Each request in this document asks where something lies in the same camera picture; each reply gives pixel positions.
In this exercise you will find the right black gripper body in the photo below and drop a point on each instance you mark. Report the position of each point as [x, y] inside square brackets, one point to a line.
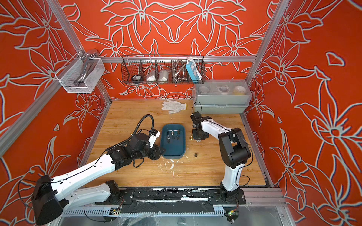
[200, 135]

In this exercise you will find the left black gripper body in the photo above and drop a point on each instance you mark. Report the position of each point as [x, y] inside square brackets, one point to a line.
[153, 153]

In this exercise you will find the black wire wall basket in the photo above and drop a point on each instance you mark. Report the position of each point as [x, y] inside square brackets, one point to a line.
[138, 64]

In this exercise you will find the white bag in basket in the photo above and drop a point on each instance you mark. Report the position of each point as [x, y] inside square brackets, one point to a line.
[151, 76]
[163, 76]

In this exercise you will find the grey lidded storage container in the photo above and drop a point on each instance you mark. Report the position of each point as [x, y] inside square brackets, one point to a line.
[221, 97]

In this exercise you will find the metal tongs in basket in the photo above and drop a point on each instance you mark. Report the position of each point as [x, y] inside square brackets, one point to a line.
[178, 70]

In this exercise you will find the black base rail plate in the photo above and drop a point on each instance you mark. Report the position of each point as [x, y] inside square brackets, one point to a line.
[172, 200]

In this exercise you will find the metal tool in clear bin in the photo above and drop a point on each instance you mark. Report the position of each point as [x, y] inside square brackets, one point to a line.
[88, 66]

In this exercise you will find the teal plastic storage box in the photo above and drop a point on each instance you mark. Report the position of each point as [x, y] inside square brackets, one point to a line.
[175, 149]

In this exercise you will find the clear plastic wall bin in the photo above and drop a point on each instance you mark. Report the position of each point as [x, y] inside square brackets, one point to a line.
[68, 77]

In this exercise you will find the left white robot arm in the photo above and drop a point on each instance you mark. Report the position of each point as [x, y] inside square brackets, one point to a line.
[52, 196]

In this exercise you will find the white knit glove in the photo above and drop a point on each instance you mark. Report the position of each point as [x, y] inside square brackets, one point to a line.
[173, 107]

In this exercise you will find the black item in basket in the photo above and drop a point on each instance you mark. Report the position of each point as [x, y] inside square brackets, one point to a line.
[137, 79]

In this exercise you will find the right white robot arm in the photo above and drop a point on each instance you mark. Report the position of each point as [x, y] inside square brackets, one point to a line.
[234, 150]

